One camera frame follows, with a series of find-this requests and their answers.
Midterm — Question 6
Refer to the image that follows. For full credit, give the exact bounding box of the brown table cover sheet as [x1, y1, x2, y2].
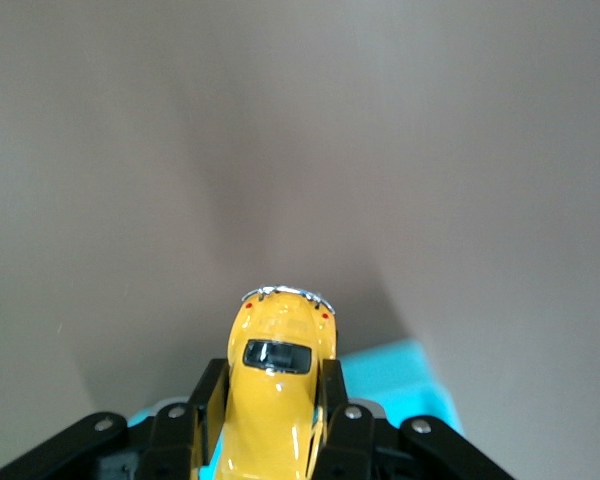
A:
[0, 0, 600, 480]

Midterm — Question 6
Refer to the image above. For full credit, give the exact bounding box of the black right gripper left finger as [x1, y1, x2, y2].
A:
[0, 357, 231, 480]

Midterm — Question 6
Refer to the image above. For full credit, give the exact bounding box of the yellow beetle toy car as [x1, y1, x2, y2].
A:
[212, 283, 340, 480]

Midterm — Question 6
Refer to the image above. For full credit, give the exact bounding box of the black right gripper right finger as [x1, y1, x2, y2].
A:
[312, 357, 516, 480]

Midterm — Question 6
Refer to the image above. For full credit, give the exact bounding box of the turquoise plastic bin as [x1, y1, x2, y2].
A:
[128, 337, 466, 480]

